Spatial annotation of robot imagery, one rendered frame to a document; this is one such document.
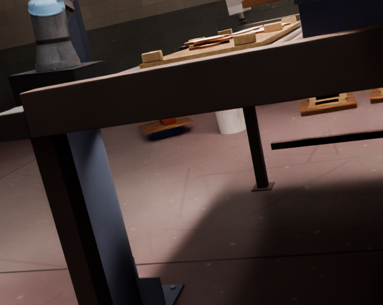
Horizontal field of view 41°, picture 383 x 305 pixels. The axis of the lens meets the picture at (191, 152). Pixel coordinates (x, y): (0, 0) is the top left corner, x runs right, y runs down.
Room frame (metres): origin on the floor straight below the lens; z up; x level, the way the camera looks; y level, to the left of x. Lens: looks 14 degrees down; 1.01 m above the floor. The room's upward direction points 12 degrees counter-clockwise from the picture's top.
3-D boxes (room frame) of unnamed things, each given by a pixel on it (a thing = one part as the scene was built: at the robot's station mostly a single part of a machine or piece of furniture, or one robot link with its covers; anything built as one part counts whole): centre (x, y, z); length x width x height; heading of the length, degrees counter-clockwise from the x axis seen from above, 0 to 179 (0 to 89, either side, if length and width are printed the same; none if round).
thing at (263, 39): (1.56, -0.15, 0.93); 0.41 x 0.35 x 0.02; 157
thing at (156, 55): (1.43, 0.05, 0.95); 0.06 x 0.02 x 0.03; 67
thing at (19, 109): (2.02, -0.03, 0.89); 2.08 x 0.09 x 0.06; 158
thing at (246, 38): (1.33, -0.20, 0.95); 0.06 x 0.02 x 0.03; 67
